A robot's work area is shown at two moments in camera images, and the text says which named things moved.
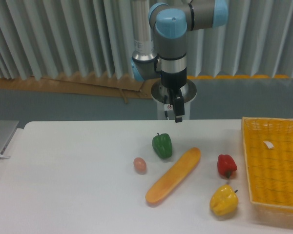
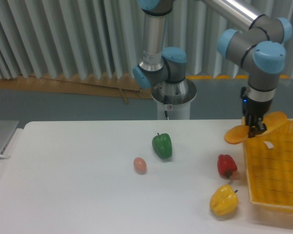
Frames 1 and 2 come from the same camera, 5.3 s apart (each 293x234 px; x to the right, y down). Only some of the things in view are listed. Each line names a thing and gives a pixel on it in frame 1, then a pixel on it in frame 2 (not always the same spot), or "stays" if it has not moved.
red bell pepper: (226, 165) stays
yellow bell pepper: (223, 201) stays
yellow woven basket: (275, 148) stays
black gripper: (175, 81) to (251, 108)
